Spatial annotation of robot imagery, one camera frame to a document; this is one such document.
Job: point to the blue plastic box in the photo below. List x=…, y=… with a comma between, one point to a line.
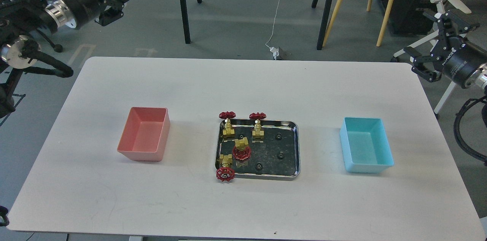
x=365, y=145

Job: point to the brass valve red handwheel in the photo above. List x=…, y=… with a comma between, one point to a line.
x=241, y=150

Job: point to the brass valve top left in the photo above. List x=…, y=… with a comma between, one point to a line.
x=228, y=131

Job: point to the brass valve bottom left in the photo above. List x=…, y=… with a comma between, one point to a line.
x=224, y=170

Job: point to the black office chair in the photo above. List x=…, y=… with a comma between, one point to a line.
x=32, y=47

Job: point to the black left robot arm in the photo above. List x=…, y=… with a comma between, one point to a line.
x=16, y=15

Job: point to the stainless steel tray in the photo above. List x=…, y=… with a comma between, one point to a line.
x=266, y=152

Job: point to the brass valve top middle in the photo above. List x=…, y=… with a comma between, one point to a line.
x=257, y=131

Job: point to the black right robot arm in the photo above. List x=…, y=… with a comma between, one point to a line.
x=454, y=56

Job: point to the pink plastic box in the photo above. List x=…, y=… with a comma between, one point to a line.
x=145, y=134

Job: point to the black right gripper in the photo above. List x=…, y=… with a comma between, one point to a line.
x=455, y=56

